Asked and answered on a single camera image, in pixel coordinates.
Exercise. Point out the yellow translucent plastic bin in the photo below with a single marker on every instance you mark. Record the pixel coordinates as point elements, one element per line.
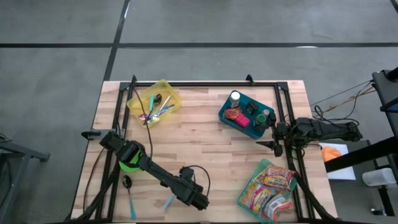
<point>171,95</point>

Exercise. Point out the green translucent plastic bin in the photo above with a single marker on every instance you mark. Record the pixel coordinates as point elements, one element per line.
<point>245,205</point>

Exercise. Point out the black frame clamp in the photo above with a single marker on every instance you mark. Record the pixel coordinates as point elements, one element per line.
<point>134,79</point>
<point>249,79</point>

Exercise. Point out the black arm base knob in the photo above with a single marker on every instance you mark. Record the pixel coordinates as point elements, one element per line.
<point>90,134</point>

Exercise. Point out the orange object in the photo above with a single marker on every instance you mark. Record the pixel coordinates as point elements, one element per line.
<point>330,153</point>

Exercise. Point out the orange and brown snack packet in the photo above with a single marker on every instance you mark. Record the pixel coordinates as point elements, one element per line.
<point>232,113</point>

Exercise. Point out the grey metal table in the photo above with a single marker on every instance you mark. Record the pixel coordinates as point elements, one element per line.
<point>18,152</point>

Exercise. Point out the white paper sheet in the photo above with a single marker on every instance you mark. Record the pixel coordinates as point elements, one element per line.
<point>345,171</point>

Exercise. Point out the green plastic bowl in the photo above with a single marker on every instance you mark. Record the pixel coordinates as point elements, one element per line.
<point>134,158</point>

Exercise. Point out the green box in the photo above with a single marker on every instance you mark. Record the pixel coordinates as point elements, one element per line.
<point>252,107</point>

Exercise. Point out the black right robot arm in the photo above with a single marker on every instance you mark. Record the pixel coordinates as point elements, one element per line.
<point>329,129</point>

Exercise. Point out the green-lid spice jar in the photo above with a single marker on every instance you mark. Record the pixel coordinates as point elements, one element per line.
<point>261,119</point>

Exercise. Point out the yellow snack packet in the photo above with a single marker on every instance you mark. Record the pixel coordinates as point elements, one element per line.
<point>260,179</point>

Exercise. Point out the blue plastic bin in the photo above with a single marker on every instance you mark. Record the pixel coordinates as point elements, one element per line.
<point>253,132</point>

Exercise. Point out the red ramen noodle packet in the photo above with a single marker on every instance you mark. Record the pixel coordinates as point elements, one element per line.
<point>278,177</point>

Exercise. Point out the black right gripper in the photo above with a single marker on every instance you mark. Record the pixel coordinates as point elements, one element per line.
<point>280,133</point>

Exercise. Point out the pink and blue ramen packet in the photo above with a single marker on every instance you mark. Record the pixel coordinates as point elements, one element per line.
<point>258,196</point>

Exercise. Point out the small clear sprinkles jar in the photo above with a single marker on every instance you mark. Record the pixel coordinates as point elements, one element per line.
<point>266,112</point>

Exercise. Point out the black equipment stand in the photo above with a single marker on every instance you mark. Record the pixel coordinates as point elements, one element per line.
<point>385,90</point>

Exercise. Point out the black metal table frame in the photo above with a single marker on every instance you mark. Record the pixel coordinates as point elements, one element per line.
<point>202,84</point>

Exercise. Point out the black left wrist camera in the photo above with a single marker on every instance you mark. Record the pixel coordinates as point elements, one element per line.
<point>186,173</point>

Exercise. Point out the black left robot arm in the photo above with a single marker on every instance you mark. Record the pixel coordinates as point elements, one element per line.
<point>155,171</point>

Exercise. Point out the white round lid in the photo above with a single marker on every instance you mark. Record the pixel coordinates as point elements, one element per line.
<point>234,99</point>

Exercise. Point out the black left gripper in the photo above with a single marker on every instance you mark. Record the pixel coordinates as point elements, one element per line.
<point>192,194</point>

